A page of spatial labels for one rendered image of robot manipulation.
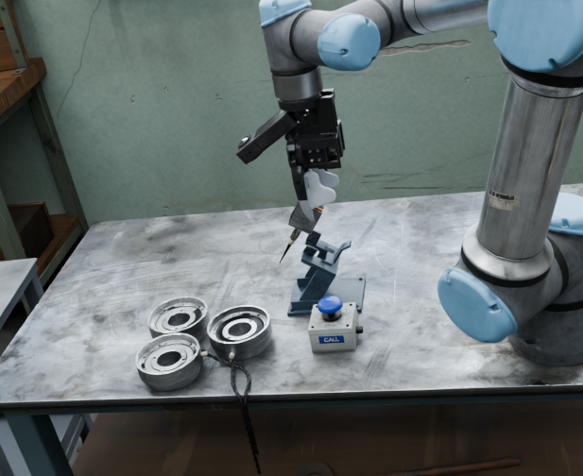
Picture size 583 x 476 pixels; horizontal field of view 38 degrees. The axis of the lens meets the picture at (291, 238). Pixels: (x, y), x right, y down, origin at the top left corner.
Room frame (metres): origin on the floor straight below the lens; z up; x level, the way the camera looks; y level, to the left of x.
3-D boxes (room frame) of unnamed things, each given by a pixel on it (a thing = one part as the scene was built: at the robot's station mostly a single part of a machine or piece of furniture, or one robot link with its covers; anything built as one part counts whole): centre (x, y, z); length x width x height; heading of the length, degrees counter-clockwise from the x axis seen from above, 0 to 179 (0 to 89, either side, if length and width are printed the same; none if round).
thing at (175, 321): (1.23, 0.22, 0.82); 0.10 x 0.10 x 0.04
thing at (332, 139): (1.25, -0.06, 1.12); 0.09 x 0.08 x 0.12; 76
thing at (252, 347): (1.17, 0.11, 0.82); 0.10 x 0.10 x 0.04
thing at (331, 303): (1.13, -0.04, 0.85); 0.04 x 0.04 x 0.05
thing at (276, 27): (1.25, -0.06, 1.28); 0.09 x 0.08 x 0.11; 35
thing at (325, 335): (1.13, -0.05, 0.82); 0.08 x 0.07 x 0.05; 76
